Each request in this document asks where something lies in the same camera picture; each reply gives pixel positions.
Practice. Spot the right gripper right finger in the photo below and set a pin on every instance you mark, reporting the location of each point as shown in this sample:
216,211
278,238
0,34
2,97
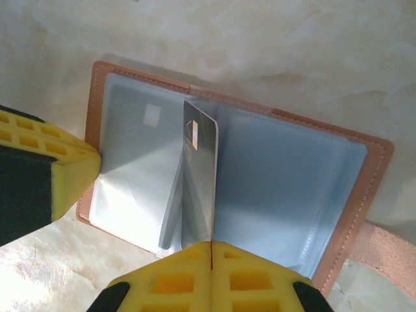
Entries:
217,269

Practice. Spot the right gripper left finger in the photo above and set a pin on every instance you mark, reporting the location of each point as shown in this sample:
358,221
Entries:
201,260

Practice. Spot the dark grey chip card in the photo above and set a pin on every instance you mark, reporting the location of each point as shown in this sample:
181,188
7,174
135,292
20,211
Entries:
130,136

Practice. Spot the brown leather card holder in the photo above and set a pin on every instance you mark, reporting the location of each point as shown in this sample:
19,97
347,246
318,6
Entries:
98,104

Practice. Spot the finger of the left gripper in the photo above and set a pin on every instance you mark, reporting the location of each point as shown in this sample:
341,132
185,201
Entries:
32,123
71,175

